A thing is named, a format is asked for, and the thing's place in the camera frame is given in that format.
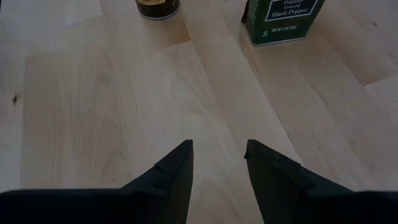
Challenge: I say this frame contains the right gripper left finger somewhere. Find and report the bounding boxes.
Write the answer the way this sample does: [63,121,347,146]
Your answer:
[0,139,195,224]

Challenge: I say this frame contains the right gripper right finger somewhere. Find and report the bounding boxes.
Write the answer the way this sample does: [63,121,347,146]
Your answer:
[243,138,398,224]

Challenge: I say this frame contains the chili onion jar yellow lid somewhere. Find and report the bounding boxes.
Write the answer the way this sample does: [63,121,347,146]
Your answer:
[134,0,182,21]

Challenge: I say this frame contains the green black pepper tin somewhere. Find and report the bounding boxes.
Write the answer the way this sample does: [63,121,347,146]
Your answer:
[241,0,326,48]

